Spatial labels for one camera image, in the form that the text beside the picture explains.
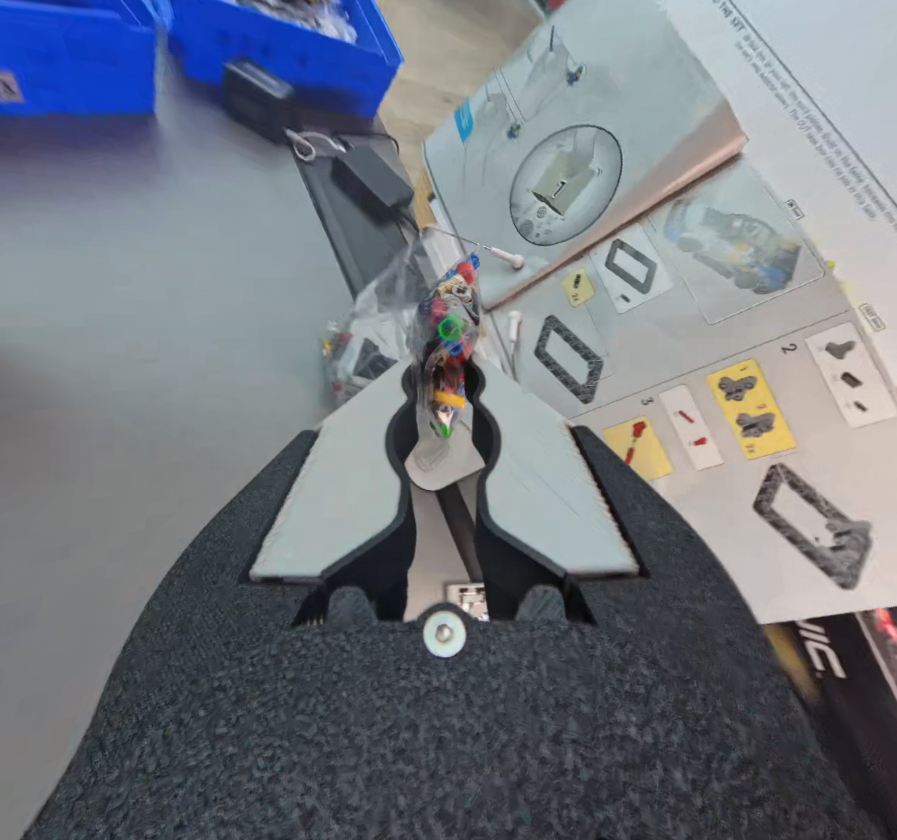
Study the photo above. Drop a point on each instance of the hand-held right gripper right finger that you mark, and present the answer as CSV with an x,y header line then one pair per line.
x,y
553,503

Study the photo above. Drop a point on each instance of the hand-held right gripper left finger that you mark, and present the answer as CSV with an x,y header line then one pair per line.
x,y
329,503

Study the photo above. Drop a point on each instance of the large clear bag of parts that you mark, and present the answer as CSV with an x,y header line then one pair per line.
x,y
364,356

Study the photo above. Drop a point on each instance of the small bag of coloured pieces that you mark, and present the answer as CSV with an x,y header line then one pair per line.
x,y
448,349

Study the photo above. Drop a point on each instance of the grey desk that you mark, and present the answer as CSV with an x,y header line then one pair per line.
x,y
140,293

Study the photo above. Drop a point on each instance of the open instruction booklet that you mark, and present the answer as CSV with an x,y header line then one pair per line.
x,y
701,363

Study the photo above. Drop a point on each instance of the black power adapter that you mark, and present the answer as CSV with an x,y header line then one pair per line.
x,y
371,177

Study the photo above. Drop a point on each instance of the black product box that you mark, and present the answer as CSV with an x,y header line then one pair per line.
x,y
862,679

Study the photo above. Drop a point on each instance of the small black box device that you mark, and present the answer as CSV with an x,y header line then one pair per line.
x,y
256,100

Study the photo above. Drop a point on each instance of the blue plastic bin holding bags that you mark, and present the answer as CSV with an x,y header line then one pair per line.
x,y
280,62

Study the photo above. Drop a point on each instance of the empty blue plastic bin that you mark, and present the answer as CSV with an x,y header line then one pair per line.
x,y
70,48

